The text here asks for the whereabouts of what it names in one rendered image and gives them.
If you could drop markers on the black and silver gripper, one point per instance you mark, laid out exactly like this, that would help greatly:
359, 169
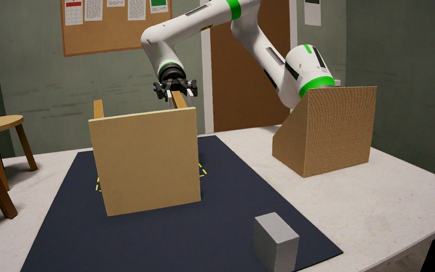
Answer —
174, 80

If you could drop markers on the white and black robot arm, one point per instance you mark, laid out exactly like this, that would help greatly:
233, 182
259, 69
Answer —
302, 69

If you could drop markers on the dark navy mat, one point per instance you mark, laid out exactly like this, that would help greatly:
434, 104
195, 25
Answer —
215, 234

